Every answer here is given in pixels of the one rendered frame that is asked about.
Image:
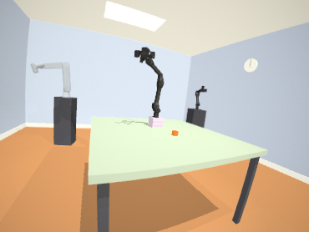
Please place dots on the orange block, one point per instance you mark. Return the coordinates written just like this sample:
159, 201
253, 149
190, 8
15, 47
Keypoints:
175, 133

